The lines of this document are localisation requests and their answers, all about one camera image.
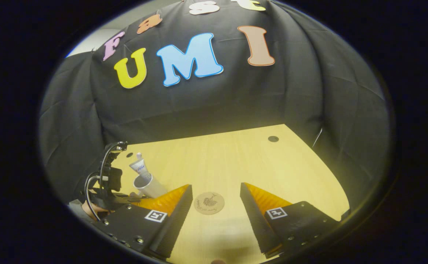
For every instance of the white toothpaste tube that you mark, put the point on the white toothpaste tube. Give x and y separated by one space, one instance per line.
140 168

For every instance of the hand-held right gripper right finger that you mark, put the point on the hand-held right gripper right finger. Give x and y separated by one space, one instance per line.
254 223

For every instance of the black backdrop cloth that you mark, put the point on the black backdrop cloth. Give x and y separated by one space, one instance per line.
309 91

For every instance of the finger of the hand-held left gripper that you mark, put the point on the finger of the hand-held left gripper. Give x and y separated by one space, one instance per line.
129 199

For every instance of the wooden desktop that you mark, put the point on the wooden desktop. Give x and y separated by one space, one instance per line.
236 161

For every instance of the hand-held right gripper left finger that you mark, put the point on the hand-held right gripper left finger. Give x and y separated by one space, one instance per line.
173 223

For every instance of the round wooden coaster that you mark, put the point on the round wooden coaster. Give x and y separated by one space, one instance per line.
209 202

